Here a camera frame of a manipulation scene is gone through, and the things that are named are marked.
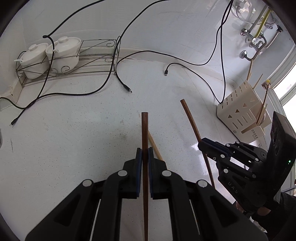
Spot dark brown wooden chopstick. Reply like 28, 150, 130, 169
180, 99, 216, 188

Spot reddish brown wooden chopstick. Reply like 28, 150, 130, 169
141, 112, 149, 241

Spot person's right hand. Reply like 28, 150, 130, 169
235, 201, 271, 216

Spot light bamboo chopstick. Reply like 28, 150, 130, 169
148, 131, 163, 161

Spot beige utensil holder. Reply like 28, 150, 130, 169
217, 80, 271, 144

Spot bamboo chopstick in holder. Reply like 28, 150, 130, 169
246, 60, 253, 81

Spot right white ceramic pot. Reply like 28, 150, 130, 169
46, 36, 81, 74

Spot white ceramic pot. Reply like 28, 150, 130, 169
46, 36, 81, 74
15, 43, 49, 79

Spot left white ceramic pot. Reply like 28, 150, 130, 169
15, 43, 49, 79

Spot black cable right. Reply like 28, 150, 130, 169
164, 0, 234, 104

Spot black cable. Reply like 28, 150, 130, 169
0, 0, 110, 127
114, 0, 172, 93
164, 0, 234, 104

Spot metal wall faucet pipes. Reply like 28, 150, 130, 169
240, 5, 283, 62

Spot black cable middle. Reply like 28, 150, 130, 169
114, 0, 172, 93

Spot metal wire rack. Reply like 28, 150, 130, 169
14, 36, 120, 87

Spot black cable left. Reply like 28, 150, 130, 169
0, 0, 110, 127

